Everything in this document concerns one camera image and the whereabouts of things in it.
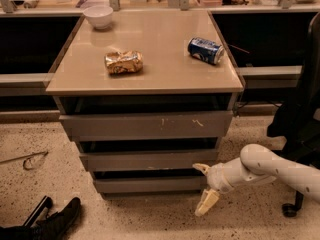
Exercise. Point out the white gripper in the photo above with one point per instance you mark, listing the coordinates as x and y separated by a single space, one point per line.
218 178

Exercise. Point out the grey bottom drawer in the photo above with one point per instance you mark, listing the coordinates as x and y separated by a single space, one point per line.
145 185

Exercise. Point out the grey drawer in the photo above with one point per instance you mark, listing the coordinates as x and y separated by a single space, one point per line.
146 160
145 185
139 126

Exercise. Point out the black robot base with wheels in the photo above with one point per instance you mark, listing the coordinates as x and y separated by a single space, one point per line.
297 120

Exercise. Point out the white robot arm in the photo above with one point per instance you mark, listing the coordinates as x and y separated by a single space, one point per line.
255 165

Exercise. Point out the grey top drawer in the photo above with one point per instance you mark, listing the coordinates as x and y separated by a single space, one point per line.
139 126

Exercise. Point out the grey middle drawer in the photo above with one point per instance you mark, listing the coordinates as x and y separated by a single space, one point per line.
146 160

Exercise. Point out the grey drawer cabinet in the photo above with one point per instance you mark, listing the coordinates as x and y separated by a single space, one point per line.
170 81

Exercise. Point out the blue soda can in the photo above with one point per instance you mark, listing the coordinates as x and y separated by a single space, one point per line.
205 50

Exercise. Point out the crushed golden chip bag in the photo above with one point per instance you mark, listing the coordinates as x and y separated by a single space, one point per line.
123 62

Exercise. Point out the black shoe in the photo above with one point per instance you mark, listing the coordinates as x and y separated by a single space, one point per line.
56 225

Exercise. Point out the black flat device on floor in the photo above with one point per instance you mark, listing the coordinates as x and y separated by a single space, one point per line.
45 204

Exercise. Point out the white bowl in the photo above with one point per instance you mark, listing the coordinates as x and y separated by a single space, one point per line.
99 17

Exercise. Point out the metal rod with cable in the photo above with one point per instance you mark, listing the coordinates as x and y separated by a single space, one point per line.
29 162

